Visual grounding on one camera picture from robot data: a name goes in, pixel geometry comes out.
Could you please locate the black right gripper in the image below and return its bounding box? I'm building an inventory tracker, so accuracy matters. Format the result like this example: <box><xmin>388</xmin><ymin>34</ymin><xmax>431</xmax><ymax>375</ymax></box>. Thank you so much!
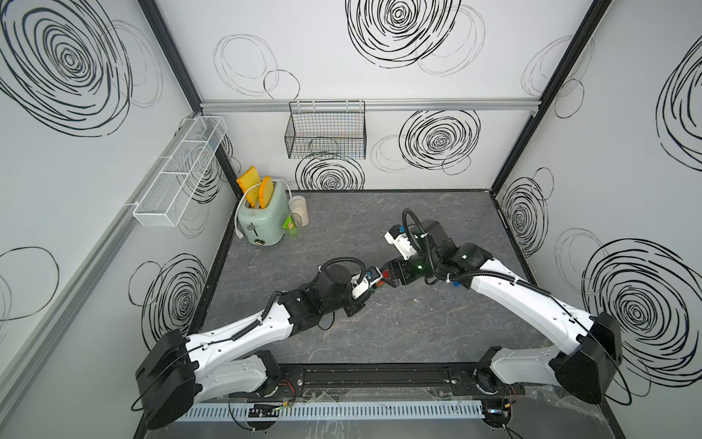
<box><xmin>373</xmin><ymin>251</ymin><xmax>439</xmax><ymax>287</ymax></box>

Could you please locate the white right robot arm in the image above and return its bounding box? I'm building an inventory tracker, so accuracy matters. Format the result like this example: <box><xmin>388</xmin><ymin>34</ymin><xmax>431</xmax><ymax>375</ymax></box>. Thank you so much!
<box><xmin>381</xmin><ymin>221</ymin><xmax>623</xmax><ymax>404</ymax></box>

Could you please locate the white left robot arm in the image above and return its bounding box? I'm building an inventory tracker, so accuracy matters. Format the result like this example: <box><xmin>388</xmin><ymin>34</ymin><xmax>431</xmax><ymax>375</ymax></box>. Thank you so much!
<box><xmin>133</xmin><ymin>258</ymin><xmax>386</xmax><ymax>430</ymax></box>

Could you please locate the clear drinking glass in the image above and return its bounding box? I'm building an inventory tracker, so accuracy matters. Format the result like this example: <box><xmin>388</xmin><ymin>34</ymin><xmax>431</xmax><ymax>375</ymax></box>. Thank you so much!
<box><xmin>283</xmin><ymin>213</ymin><xmax>303</xmax><ymax>241</ymax></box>

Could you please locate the green snack packet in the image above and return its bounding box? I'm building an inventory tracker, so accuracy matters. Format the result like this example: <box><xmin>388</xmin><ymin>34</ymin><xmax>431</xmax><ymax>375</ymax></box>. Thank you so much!
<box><xmin>283</xmin><ymin>216</ymin><xmax>297</xmax><ymax>233</ymax></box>

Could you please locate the mint green toaster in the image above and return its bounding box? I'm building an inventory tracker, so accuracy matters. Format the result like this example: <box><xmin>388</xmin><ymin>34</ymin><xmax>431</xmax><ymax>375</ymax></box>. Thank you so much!
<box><xmin>235</xmin><ymin>179</ymin><xmax>292</xmax><ymax>246</ymax></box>

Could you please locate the clear spice jar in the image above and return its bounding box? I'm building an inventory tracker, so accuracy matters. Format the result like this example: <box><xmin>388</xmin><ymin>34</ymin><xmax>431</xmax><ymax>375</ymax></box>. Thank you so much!
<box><xmin>289</xmin><ymin>195</ymin><xmax>310</xmax><ymax>227</ymax></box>

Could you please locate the right toy bread slice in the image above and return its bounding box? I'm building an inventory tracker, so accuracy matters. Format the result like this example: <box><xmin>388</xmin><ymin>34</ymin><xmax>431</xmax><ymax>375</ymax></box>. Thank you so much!
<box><xmin>259</xmin><ymin>177</ymin><xmax>275</xmax><ymax>210</ymax></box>

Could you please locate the toy bread slice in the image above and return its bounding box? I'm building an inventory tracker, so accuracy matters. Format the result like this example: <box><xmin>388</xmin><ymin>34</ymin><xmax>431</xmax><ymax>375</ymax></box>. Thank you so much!
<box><xmin>237</xmin><ymin>166</ymin><xmax>263</xmax><ymax>208</ymax></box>
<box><xmin>259</xmin><ymin>177</ymin><xmax>275</xmax><ymax>210</ymax></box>

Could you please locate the left toy bread slice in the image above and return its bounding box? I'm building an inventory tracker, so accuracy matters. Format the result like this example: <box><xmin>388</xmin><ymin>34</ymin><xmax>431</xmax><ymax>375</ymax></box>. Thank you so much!
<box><xmin>237</xmin><ymin>166</ymin><xmax>263</xmax><ymax>208</ymax></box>

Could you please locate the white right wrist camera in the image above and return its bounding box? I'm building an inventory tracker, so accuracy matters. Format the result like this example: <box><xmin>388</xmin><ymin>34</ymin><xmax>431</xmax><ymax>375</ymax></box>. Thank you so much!
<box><xmin>384</xmin><ymin>225</ymin><xmax>417</xmax><ymax>261</ymax></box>

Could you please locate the white toaster power cable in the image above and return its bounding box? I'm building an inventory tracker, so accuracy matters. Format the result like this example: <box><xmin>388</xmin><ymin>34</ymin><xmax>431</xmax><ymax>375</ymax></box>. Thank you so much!
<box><xmin>234</xmin><ymin>177</ymin><xmax>293</xmax><ymax>240</ymax></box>

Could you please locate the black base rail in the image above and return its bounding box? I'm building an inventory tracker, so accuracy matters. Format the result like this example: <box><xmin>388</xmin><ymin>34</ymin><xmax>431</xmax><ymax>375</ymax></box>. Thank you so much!
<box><xmin>240</xmin><ymin>360</ymin><xmax>599</xmax><ymax>404</ymax></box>

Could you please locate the white slotted cable duct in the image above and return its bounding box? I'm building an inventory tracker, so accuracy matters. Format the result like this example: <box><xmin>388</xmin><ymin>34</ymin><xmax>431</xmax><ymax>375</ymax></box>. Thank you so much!
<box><xmin>178</xmin><ymin>401</ymin><xmax>486</xmax><ymax>423</ymax></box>

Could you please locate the black wire basket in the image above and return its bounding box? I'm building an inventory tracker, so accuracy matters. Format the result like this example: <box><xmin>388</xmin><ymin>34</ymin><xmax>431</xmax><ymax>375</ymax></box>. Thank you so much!
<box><xmin>284</xmin><ymin>100</ymin><xmax>367</xmax><ymax>160</ymax></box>

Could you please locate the white mesh wall shelf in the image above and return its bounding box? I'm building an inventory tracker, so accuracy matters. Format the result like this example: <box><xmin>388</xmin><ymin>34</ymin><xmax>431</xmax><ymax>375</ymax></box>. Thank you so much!
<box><xmin>133</xmin><ymin>115</ymin><xmax>227</xmax><ymax>228</ymax></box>

